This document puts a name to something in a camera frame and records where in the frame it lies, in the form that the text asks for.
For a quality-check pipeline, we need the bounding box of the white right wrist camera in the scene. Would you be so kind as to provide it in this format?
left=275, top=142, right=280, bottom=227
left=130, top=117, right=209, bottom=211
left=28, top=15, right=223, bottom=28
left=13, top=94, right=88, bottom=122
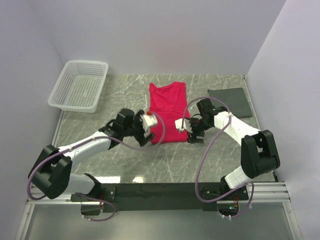
left=174, top=118, right=192, bottom=133

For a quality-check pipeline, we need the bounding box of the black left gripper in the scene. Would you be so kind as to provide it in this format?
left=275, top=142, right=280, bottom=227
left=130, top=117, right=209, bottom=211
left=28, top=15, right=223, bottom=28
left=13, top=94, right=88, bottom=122
left=123, top=110, right=155, bottom=146

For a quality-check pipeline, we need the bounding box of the white perforated plastic basket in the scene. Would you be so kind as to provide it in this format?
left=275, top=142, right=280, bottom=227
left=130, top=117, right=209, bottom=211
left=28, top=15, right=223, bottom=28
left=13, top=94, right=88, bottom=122
left=47, top=60, right=109, bottom=113

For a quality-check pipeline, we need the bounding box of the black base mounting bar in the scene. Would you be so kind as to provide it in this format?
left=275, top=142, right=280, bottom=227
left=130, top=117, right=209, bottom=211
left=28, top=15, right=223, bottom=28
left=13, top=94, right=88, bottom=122
left=69, top=182, right=250, bottom=213

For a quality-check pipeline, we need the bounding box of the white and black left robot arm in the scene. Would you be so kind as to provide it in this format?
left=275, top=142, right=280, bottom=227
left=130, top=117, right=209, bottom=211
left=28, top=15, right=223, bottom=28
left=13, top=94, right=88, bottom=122
left=27, top=108, right=158, bottom=201

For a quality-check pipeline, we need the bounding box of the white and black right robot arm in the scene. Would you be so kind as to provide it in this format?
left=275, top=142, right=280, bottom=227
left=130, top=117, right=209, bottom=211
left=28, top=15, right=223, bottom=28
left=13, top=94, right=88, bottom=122
left=176, top=96, right=281, bottom=200

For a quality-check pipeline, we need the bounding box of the black wedge block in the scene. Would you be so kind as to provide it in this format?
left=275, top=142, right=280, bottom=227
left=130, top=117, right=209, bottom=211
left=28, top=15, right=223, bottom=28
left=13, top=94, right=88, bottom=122
left=207, top=87, right=253, bottom=119

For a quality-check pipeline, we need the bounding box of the crimson red t-shirt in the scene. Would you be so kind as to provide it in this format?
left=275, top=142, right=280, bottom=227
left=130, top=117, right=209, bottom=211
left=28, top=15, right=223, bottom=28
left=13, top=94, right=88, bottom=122
left=149, top=81, right=188, bottom=144

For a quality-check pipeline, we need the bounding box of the aluminium frame rail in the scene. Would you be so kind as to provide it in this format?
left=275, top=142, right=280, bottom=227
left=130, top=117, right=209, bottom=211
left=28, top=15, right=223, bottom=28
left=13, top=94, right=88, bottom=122
left=252, top=182, right=291, bottom=203

